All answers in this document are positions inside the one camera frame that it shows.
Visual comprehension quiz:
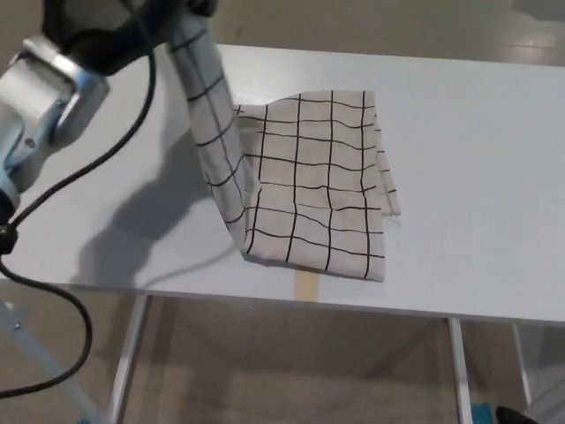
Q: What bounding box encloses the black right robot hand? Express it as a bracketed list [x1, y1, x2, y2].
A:
[494, 405, 536, 424]

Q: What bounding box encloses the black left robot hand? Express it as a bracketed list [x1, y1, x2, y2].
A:
[41, 0, 218, 77]

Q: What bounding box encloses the white black-checkered towel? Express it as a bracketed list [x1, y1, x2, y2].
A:
[169, 14, 403, 284]

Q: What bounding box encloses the white thin table leg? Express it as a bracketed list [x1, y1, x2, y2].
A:
[511, 323, 533, 405]

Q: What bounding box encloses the white thick table leg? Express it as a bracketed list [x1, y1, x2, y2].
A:
[447, 317, 473, 424]

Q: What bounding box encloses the beige tape strip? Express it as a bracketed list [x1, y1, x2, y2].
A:
[294, 271, 320, 303]

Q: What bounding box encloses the white slanted table leg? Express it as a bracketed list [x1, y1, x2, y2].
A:
[106, 295, 154, 424]

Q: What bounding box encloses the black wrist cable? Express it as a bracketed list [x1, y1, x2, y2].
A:
[0, 0, 159, 401]

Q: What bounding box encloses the grey metal stand frame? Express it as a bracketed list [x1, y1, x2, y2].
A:
[0, 301, 108, 424]

